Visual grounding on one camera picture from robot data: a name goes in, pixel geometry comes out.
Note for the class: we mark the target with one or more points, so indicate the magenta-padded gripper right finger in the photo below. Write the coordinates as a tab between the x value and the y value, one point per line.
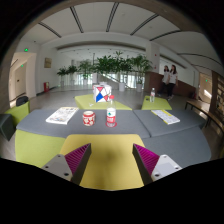
164	166

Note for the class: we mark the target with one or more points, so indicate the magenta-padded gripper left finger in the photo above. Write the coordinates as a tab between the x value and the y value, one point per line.
58	165

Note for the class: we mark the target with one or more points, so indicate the red-capped clear water bottle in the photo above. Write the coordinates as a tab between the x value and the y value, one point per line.
111	115

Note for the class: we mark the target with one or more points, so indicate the small clear water bottle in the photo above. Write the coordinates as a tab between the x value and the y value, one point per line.
152	96

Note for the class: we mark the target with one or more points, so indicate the yellow and white leaflet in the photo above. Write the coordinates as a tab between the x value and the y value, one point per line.
165	116

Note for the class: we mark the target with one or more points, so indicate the colourful printed magazine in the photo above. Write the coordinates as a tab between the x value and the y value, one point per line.
62	115

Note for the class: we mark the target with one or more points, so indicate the red and white mug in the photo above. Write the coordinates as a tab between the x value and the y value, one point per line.
89	118

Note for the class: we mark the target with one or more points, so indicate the small lime green table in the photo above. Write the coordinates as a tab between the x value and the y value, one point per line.
161	104

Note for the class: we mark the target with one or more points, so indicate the dark grey ottoman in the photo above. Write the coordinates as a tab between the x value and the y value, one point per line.
6	126

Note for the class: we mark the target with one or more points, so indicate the lime green armchair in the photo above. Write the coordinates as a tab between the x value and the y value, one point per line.
18	114

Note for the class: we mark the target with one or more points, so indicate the wooden bench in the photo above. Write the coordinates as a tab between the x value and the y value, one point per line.
203	111

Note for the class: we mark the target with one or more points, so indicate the large lime green table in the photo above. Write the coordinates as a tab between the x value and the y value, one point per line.
85	101

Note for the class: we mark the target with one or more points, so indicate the black chair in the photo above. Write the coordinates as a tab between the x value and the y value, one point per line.
22	101

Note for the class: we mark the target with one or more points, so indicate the red fire cabinet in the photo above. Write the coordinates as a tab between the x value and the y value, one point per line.
46	87

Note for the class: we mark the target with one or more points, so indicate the red blue white cube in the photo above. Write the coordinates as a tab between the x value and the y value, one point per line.
101	93

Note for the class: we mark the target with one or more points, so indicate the person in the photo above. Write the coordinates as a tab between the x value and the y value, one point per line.
173	80
165	78

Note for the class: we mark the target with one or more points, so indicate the group of potted plants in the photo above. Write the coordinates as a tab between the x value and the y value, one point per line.
106	65

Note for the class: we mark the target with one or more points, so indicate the green exit sign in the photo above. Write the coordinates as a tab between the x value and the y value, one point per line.
26	50

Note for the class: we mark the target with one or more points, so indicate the framed wall picture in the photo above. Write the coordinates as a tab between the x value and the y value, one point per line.
48	62

